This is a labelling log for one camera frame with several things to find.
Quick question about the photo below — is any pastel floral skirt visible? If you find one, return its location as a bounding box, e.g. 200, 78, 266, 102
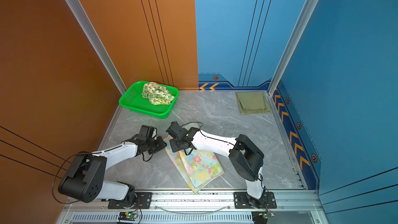
164, 136, 224, 194

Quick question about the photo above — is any lemon print skirt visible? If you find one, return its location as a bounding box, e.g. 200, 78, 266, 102
142, 82, 175, 105

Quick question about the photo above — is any olive green skirt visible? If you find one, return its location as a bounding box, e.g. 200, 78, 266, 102
236, 91, 271, 115

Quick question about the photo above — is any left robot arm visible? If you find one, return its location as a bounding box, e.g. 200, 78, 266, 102
58, 125, 166, 207

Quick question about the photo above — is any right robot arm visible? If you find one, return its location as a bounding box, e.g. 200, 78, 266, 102
166, 121, 266, 208

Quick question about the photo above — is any green plastic basket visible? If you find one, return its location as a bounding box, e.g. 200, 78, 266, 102
119, 81, 179, 119

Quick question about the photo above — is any left circuit board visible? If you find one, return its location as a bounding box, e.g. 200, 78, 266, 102
117, 212, 140, 224

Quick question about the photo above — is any circuit board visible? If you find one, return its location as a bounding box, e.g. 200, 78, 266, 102
117, 212, 140, 224
251, 212, 272, 224

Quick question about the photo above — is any right circuit board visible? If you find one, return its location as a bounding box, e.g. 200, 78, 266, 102
251, 212, 272, 224

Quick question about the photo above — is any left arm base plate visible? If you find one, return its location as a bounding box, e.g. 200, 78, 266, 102
107, 192, 153, 209

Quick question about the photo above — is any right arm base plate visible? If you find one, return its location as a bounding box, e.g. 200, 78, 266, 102
233, 191, 277, 209

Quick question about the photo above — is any aluminium corner post left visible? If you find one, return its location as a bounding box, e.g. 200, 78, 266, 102
65, 0, 127, 94

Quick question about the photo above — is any aluminium corner post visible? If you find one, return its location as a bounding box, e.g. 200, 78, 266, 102
267, 0, 319, 96
65, 0, 127, 94

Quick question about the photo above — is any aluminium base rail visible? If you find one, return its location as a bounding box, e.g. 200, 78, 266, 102
55, 188, 330, 224

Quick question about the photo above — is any aluminium corner post right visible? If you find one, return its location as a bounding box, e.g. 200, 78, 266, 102
267, 0, 319, 96

